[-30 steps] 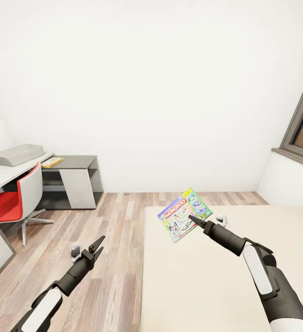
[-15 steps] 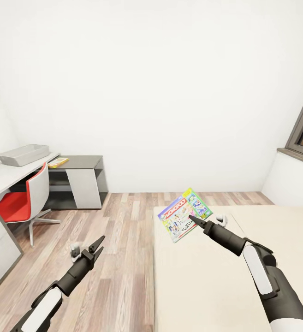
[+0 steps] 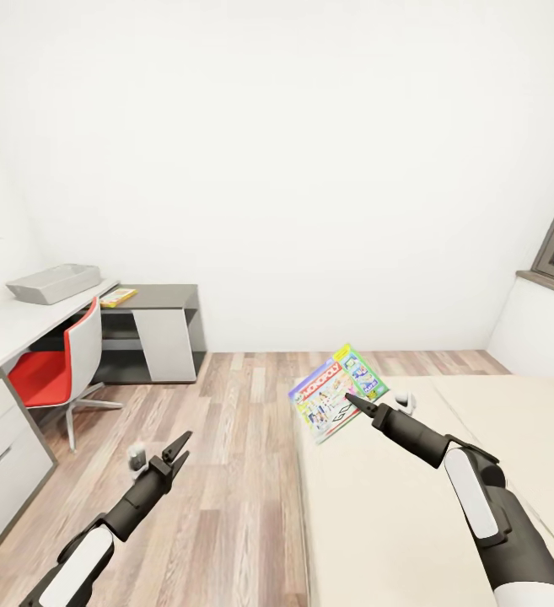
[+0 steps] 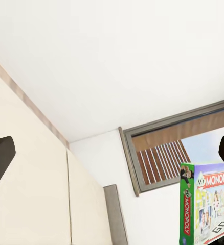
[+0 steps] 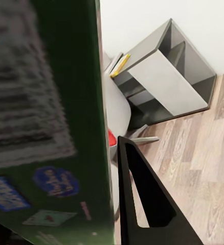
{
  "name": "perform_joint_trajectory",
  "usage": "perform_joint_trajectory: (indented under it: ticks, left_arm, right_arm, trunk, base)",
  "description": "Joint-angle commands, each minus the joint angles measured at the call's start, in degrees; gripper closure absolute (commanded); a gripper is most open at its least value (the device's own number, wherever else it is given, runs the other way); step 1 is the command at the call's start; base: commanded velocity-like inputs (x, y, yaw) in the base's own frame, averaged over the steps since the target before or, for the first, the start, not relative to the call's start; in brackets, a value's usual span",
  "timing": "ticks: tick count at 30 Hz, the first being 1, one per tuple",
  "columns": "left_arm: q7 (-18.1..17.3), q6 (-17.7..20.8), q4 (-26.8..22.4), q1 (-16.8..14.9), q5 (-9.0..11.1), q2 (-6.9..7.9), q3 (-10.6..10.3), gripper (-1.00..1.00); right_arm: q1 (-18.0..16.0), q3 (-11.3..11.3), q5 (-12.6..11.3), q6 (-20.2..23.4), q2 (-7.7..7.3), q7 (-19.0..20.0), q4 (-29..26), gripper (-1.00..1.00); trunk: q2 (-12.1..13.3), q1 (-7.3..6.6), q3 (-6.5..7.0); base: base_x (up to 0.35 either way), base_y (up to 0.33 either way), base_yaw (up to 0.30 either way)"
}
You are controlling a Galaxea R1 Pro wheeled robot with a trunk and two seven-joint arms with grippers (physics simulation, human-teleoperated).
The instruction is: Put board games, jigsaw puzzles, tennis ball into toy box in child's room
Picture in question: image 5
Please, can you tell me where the board game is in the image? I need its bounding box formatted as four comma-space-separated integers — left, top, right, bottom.
109, 54, 130, 78
0, 0, 116, 245

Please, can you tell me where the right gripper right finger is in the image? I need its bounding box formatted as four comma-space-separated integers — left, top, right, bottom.
118, 136, 204, 245

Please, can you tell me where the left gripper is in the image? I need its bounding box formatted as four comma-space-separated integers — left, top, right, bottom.
7, 232, 34, 245

